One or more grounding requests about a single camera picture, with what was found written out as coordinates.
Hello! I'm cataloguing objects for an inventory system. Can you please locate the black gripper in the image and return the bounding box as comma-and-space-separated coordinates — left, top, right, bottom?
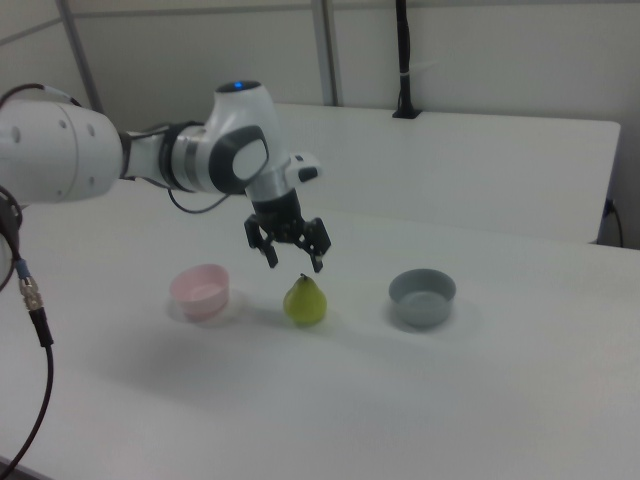
243, 188, 333, 275

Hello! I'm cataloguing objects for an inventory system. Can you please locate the grey bowl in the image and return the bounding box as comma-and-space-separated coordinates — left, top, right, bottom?
388, 268, 458, 329

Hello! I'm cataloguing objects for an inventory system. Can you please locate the thick black cable with connector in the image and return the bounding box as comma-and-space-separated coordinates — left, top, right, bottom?
0, 184, 57, 474

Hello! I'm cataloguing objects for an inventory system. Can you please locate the pink bowl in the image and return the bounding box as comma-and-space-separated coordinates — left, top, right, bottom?
168, 263, 233, 322

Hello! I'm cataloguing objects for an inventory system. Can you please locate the black camera pole white tie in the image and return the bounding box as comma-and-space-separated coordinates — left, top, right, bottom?
391, 0, 424, 121

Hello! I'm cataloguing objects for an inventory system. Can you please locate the black power cable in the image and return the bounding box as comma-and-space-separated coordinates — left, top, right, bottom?
604, 198, 626, 248

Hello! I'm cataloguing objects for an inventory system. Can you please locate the green pear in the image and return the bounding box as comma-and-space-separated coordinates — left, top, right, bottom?
282, 272, 329, 329

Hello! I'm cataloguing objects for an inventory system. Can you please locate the dark brown robot cable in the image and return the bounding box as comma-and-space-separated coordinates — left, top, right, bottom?
0, 83, 82, 109

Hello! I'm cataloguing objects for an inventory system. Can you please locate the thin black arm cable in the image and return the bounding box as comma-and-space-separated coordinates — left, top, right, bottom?
122, 122, 232, 215

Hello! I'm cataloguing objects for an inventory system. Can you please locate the grey metal partition post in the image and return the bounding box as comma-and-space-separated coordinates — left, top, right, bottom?
55, 0, 105, 115
311, 0, 345, 107

